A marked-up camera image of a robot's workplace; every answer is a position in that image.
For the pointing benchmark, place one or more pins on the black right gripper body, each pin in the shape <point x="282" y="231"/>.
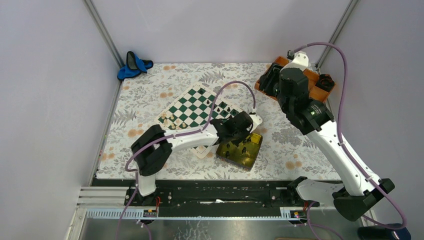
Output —
<point x="270" y="85"/>

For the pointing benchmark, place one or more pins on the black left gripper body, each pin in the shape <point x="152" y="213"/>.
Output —
<point x="237" y="136"/>

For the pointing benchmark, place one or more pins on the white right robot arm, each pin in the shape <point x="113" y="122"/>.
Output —
<point x="360" y="188"/>

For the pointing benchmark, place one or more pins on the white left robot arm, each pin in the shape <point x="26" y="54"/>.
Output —
<point x="151" y="150"/>

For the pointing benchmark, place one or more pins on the green white chess board mat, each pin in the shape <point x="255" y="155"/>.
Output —
<point x="192" y="108"/>

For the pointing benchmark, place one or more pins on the orange compartment organizer box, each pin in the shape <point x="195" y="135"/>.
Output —
<point x="277" y="65"/>

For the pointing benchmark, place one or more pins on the yellow metal tray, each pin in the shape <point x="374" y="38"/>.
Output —
<point x="244" y="154"/>

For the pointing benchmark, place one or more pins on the black tape roll right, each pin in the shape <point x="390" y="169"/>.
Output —
<point x="325" y="82"/>

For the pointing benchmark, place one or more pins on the floral patterned tablecloth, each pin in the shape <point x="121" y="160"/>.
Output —
<point x="285" y="153"/>

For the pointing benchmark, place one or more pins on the blue black cloth glove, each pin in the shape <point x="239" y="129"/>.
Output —
<point x="134" y="67"/>

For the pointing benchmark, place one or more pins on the dark cylinder bottom right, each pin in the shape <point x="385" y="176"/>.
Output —
<point x="376" y="232"/>

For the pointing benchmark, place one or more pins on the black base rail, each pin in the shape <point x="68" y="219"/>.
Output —
<point x="208" y="198"/>

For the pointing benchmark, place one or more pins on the aluminium frame post right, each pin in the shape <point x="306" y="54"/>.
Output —
<point x="352" y="5"/>

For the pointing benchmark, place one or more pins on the aluminium frame post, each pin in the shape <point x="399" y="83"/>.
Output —
<point x="352" y="5"/>
<point x="103" y="31"/>

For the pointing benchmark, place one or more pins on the aluminium frame post left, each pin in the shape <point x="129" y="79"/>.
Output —
<point x="103" y="31"/>

